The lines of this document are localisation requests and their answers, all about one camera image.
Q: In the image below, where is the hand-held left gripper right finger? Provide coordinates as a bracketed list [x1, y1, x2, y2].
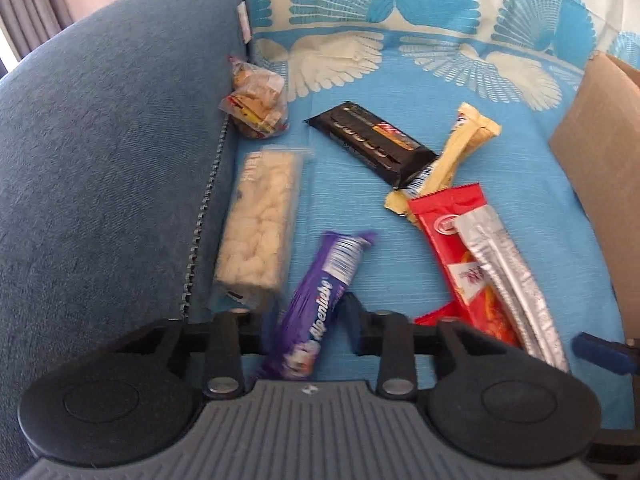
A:
[337, 291, 507, 399]

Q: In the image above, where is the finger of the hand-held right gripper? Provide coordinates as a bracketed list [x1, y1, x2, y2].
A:
[572, 331, 640, 377]

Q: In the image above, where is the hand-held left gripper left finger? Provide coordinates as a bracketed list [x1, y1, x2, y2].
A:
[106, 309, 267, 398]

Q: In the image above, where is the purple candy roll packet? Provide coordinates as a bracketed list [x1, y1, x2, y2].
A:
[257, 230, 377, 381]

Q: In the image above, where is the clear packet of white puffs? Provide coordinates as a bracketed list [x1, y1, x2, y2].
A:
[212, 145, 313, 311]

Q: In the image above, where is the silver foil packet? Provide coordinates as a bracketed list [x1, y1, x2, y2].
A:
[455, 203, 571, 373]

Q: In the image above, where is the large red wafer packet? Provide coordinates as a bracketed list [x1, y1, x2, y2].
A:
[406, 183, 523, 348]

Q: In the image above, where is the yellow candy stick packet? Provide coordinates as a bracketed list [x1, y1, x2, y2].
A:
[384, 102, 502, 226]

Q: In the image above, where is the cardboard box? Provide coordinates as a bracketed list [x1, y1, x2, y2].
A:
[549, 51, 640, 341]

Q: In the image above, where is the black biscuit packet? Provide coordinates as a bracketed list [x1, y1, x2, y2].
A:
[303, 101, 439, 188]

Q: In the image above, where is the clear bag of cookies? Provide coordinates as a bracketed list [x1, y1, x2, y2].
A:
[220, 55, 291, 139]

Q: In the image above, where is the blue white printed blanket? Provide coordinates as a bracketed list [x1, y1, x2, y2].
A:
[200, 0, 640, 431]

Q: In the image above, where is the white fabric tag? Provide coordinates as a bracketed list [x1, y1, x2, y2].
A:
[237, 2, 254, 43]

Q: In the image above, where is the grey curtain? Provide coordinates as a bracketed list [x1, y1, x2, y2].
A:
[0, 0, 76, 68]

